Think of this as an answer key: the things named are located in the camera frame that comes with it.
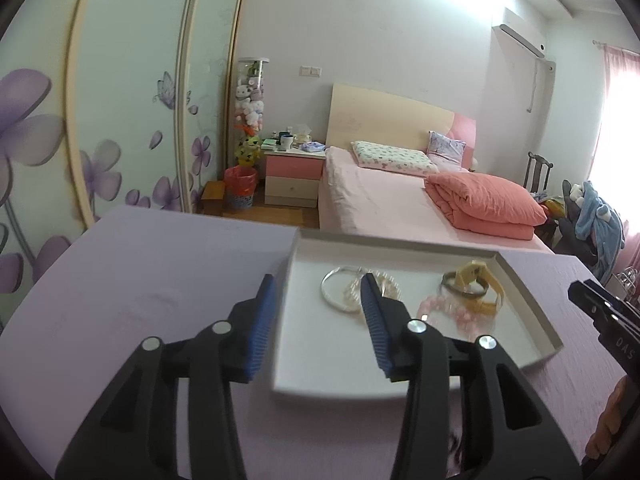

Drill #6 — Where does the sliding wardrobe with flowers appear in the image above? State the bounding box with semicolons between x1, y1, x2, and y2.
1;0;240;320

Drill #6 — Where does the white air conditioner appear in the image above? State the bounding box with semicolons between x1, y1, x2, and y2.
494;8;547;58

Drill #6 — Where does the white pearl bracelet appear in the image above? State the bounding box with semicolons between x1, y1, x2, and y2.
339;270;402;313

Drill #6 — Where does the red trash bin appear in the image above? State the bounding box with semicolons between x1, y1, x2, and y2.
224;166;259;210

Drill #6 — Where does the beige pink headboard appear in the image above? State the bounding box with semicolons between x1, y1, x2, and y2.
326;84;476;169

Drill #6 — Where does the grey cardboard tray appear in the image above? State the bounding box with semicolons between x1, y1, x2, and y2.
271;230;563;401

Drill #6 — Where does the pink curtain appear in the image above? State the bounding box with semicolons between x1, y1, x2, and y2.
589;44;639;271

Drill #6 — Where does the yellow green plush toy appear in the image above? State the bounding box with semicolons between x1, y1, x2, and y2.
234;136;262;167

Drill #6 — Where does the wall power socket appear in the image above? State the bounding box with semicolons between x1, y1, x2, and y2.
299;66;322;78

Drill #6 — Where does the clear plush toy tube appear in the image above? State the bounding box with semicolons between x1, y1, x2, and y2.
232;58;269;163

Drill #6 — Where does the person's right hand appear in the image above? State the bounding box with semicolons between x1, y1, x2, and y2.
585;376;628;460

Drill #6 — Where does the pink bed sheet mattress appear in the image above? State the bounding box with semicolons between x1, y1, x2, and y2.
318;148;551;254

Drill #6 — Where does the small wooden stool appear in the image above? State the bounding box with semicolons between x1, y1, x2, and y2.
201;181;226;217

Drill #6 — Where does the floral white pillow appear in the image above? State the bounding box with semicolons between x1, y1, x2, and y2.
350;141;438;177

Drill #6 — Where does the purple bed cover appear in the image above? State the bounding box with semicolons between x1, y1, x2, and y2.
1;206;623;479

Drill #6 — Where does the purple patterned pillow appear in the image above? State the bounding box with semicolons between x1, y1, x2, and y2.
427;131;466;166

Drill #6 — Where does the yellow wrist watch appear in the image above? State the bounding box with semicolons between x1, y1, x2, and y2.
440;260;506;316

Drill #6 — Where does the pink white nightstand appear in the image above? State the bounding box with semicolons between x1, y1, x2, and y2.
265;150;326;208

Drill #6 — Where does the folded salmon quilt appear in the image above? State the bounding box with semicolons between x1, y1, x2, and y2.
424;172;547;242

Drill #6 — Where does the thin silver bangle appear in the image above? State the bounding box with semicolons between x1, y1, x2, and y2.
320;266;363;315

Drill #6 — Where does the dark wooden chair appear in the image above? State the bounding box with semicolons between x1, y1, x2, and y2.
523;152;553;195

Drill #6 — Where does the white mug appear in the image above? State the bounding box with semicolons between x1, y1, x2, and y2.
278;132;294;152

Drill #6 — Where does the blue plush robe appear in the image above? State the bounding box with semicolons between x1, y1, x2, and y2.
575;181;625;284

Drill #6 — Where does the pink bead bracelet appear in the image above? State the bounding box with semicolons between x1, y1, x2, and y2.
416;294;490;340

